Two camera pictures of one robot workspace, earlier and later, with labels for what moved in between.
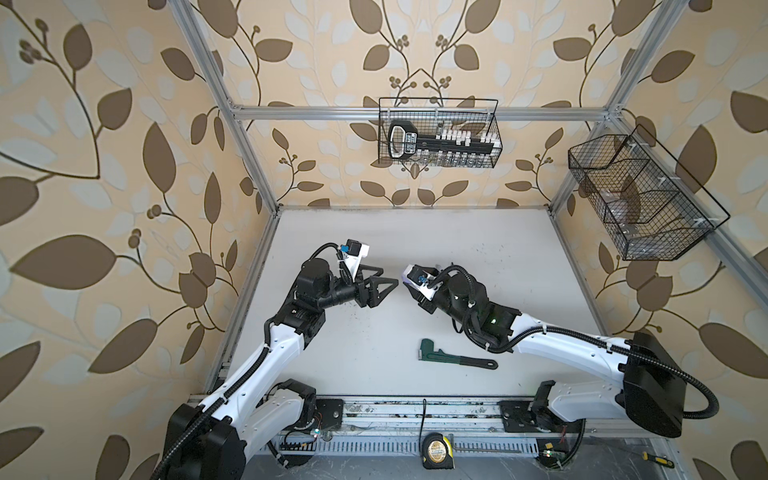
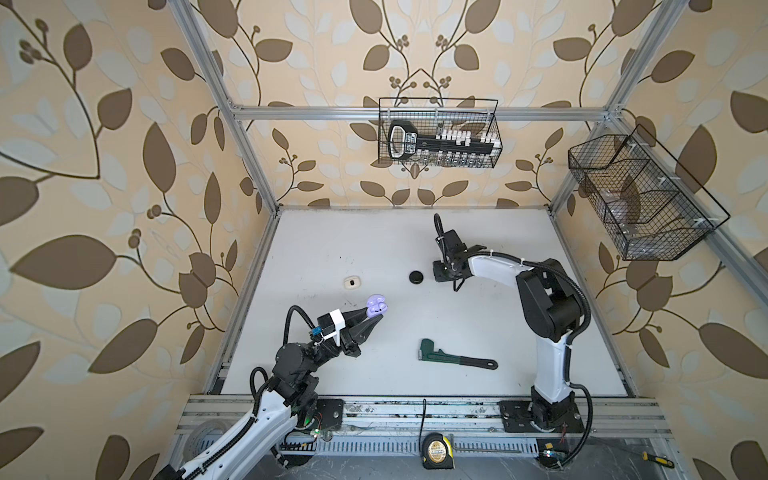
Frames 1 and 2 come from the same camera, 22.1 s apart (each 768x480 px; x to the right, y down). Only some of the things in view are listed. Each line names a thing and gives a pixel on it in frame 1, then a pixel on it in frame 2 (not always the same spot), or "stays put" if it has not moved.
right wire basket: x=651 y=208 stays put
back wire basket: x=438 y=133 stays put
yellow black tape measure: x=437 y=452 stays put
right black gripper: x=423 y=302 to x=437 y=271
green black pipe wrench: x=427 y=352 stays put
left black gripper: x=368 y=298 to x=350 y=340
